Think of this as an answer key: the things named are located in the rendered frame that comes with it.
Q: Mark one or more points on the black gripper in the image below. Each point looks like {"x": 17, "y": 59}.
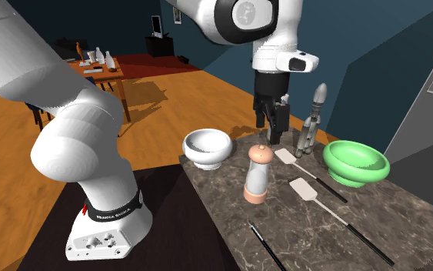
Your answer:
{"x": 271, "y": 84}

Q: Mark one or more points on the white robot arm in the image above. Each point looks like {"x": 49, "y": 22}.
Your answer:
{"x": 81, "y": 150}

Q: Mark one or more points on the grey rocket model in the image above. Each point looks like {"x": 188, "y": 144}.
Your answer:
{"x": 311, "y": 124}

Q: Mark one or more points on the pink pepper mill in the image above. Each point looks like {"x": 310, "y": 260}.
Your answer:
{"x": 257, "y": 176}

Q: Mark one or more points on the white footed bowl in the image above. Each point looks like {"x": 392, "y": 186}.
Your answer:
{"x": 206, "y": 148}

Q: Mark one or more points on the green footed bowl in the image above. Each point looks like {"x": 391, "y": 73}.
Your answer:
{"x": 355, "y": 161}

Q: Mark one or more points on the thin black pen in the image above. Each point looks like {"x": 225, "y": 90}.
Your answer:
{"x": 266, "y": 246}

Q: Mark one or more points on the black cabinet with monitor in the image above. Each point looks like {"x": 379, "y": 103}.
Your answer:
{"x": 159, "y": 45}

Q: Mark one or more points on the dark robot stand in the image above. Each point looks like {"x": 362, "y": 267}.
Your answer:
{"x": 186, "y": 232}

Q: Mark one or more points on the grey kitchen cabinet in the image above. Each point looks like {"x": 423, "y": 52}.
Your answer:
{"x": 422, "y": 150}

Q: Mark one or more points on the wooden table with bottles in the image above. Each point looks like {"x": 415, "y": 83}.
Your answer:
{"x": 105, "y": 75}

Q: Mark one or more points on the small wall picture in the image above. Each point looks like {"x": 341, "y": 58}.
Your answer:
{"x": 177, "y": 15}

